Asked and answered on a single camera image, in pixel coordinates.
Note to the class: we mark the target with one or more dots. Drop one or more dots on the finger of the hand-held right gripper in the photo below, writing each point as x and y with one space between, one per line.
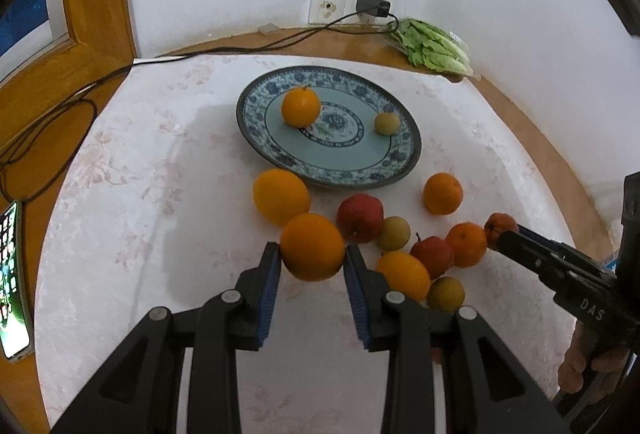
525 254
542 238

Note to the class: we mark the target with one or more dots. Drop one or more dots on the small white block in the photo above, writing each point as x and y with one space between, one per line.
267 28

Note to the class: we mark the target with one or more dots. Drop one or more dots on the white floral tablecloth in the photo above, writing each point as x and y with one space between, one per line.
150 214

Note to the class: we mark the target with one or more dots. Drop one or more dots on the small red fruit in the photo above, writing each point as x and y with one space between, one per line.
500 225

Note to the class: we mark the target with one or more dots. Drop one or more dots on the blue patterned plate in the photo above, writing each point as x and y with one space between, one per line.
300 153

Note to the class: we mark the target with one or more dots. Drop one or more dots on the person's right hand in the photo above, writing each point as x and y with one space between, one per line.
572 359

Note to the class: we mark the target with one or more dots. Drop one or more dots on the white wall socket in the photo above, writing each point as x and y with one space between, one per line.
326 5
375 21

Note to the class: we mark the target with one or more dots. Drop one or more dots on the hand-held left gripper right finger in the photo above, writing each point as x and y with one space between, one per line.
357 299

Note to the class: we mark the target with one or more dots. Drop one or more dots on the black charger plug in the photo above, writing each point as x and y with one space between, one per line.
372 5

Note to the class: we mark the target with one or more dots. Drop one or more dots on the large orange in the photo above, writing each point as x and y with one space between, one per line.
280 196
312 246

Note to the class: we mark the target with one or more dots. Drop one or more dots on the red apple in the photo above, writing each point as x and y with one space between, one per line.
432 256
360 218

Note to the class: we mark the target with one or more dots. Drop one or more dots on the small yellow fruit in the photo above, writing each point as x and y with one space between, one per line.
387 123
393 233
446 294

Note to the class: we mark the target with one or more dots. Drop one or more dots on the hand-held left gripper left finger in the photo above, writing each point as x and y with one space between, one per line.
270 294

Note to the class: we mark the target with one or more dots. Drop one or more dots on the bagged romaine lettuce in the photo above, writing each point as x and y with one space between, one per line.
430 46

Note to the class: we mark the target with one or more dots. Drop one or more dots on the smartphone with lit screen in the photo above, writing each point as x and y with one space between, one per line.
12 289

